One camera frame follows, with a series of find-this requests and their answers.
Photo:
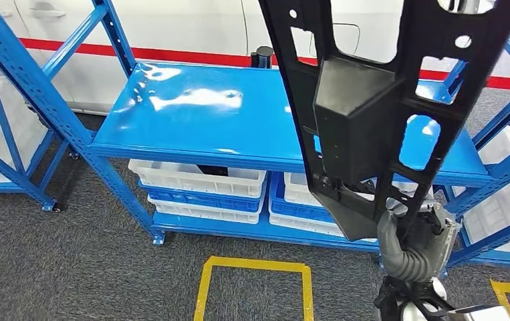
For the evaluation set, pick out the blue plastic crate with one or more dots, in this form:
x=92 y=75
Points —
x=201 y=201
x=294 y=211

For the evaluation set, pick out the black stanchion post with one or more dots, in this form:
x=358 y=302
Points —
x=263 y=55

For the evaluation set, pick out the black plastic piece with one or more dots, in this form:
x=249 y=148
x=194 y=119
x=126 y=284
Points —
x=212 y=170

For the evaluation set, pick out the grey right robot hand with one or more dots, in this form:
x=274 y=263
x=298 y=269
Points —
x=436 y=239

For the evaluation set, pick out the large white plastic crate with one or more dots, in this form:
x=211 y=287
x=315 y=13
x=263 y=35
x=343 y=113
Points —
x=498 y=212
x=33 y=133

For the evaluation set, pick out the black plastic car part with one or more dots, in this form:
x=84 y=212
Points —
x=356 y=133

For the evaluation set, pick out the white car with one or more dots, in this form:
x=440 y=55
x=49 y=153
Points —
x=184 y=26

